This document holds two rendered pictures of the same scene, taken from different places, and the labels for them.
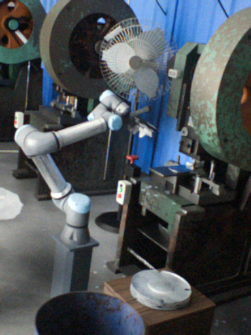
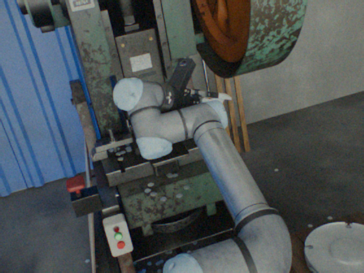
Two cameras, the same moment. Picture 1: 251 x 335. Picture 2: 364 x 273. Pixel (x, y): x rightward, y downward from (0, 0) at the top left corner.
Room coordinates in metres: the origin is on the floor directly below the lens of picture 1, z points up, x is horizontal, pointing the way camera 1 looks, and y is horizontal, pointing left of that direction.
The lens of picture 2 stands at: (2.06, 1.02, 1.57)
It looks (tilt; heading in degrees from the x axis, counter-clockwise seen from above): 29 degrees down; 295
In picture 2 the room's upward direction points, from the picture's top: 10 degrees counter-clockwise
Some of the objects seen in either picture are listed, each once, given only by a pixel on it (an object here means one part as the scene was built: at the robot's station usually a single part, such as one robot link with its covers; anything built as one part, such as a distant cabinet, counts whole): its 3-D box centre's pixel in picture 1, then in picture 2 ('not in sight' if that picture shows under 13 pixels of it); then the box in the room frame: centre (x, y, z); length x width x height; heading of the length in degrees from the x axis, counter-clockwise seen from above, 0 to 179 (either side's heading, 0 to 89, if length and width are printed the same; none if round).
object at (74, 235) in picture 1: (76, 229); not in sight; (2.32, 0.22, 0.50); 0.15 x 0.15 x 0.10
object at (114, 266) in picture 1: (176, 199); (100, 192); (3.12, -0.35, 0.45); 0.92 x 0.12 x 0.90; 126
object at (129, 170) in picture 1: (131, 178); (90, 212); (2.94, -0.03, 0.62); 0.10 x 0.06 x 0.20; 36
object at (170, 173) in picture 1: (170, 180); (164, 157); (2.72, -0.26, 0.72); 0.25 x 0.14 x 0.14; 126
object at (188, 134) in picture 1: (197, 126); (140, 65); (2.80, -0.36, 1.04); 0.17 x 0.15 x 0.30; 126
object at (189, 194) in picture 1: (191, 184); (155, 146); (2.82, -0.40, 0.68); 0.45 x 0.30 x 0.06; 36
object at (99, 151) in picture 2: (176, 163); (110, 140); (2.96, -0.30, 0.76); 0.17 x 0.06 x 0.10; 36
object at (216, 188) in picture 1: (213, 181); not in sight; (2.69, -0.50, 0.76); 0.17 x 0.06 x 0.10; 36
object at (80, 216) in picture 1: (78, 209); not in sight; (2.33, 0.23, 0.62); 0.13 x 0.12 x 0.14; 36
